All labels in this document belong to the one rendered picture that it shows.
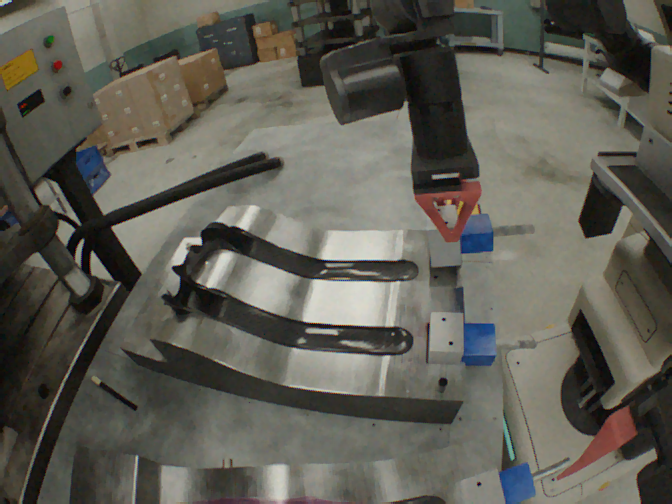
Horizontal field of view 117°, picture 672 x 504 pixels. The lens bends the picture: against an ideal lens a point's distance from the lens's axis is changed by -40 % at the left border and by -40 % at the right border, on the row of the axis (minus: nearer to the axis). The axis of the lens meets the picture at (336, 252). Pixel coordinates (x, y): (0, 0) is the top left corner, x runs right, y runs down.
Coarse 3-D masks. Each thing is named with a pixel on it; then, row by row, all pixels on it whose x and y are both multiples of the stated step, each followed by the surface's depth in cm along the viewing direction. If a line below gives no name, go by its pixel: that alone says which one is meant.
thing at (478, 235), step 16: (448, 208) 39; (432, 224) 37; (448, 224) 36; (480, 224) 37; (528, 224) 36; (432, 240) 37; (464, 240) 37; (480, 240) 36; (432, 256) 39; (448, 256) 38
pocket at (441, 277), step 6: (432, 270) 48; (438, 270) 47; (444, 270) 47; (450, 270) 47; (456, 270) 46; (432, 276) 47; (438, 276) 47; (444, 276) 46; (450, 276) 46; (456, 276) 45; (432, 282) 46; (438, 282) 46; (444, 282) 46; (450, 282) 46; (456, 282) 45
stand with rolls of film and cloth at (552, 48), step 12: (540, 0) 325; (540, 12) 340; (540, 24) 354; (552, 24) 339; (540, 36) 369; (564, 36) 353; (540, 48) 382; (552, 48) 370; (564, 48) 365; (576, 48) 362; (540, 60) 395
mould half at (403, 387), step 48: (192, 240) 62; (288, 240) 51; (336, 240) 52; (384, 240) 50; (240, 288) 43; (288, 288) 45; (336, 288) 45; (384, 288) 44; (432, 288) 42; (144, 336) 46; (192, 336) 37; (240, 336) 39; (240, 384) 40; (288, 384) 36; (336, 384) 35; (384, 384) 34; (432, 384) 33
